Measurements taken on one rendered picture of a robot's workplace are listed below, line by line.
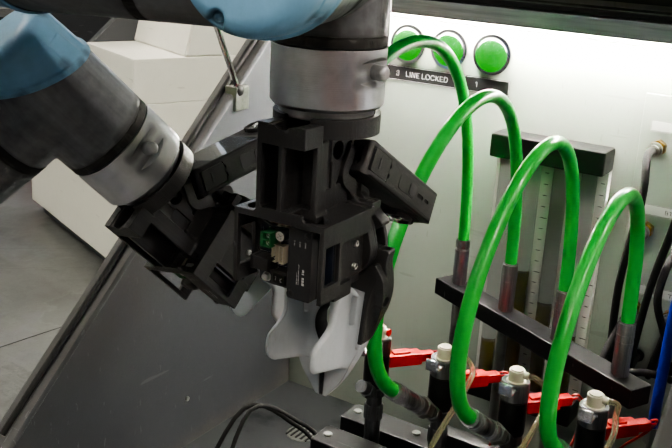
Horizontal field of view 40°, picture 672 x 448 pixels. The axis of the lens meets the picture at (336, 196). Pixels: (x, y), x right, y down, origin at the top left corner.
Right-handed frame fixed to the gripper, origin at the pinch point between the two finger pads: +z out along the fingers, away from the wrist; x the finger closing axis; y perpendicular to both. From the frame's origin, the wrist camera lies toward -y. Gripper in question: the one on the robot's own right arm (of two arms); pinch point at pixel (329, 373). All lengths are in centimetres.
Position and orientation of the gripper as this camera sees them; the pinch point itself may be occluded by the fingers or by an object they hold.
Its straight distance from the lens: 69.4
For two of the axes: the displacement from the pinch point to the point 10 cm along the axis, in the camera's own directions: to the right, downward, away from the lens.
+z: -0.5, 9.6, 2.8
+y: -5.4, 2.1, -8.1
